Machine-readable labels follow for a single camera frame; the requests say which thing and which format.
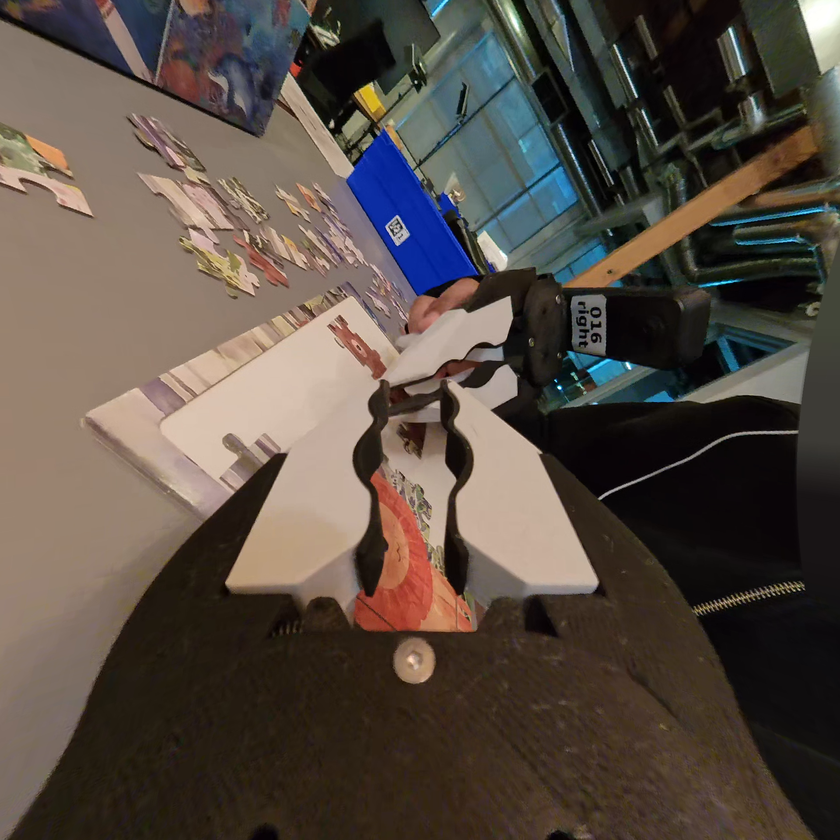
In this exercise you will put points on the black monitor screen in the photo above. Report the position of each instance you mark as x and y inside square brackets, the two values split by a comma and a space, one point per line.
[367, 52]

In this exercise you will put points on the silver ventilation ducts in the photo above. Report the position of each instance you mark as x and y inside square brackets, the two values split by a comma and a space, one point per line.
[656, 65]

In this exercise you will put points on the person's right hand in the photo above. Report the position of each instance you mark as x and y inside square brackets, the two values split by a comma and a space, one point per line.
[446, 305]

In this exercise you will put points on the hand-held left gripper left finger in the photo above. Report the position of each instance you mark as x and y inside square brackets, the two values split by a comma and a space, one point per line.
[302, 525]

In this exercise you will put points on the blue bin with white label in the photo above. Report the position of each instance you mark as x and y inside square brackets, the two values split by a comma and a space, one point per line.
[380, 190]

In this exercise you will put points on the space print puzzle box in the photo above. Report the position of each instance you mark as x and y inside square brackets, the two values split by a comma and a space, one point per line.
[216, 59]

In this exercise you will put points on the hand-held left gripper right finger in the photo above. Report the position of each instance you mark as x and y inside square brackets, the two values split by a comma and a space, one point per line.
[525, 525]

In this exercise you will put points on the wooden beam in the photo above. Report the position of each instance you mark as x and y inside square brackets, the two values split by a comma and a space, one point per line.
[709, 197]

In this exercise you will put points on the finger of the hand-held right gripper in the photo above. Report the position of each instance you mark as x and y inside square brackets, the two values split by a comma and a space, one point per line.
[453, 334]
[499, 387]

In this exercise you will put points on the lion jigsaw puzzle board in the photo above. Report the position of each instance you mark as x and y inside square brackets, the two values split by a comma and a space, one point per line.
[275, 394]

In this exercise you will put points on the orange corner puzzle piece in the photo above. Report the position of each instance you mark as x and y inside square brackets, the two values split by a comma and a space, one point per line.
[39, 170]

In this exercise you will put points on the pile of puzzle pieces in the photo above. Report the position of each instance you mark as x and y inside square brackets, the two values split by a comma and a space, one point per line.
[197, 203]

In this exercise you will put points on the joined brown bear puzzle section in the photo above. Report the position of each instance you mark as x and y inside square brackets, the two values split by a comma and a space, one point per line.
[354, 344]

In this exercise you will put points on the dark green white puzzle piece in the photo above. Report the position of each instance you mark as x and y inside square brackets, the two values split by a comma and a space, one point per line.
[243, 200]

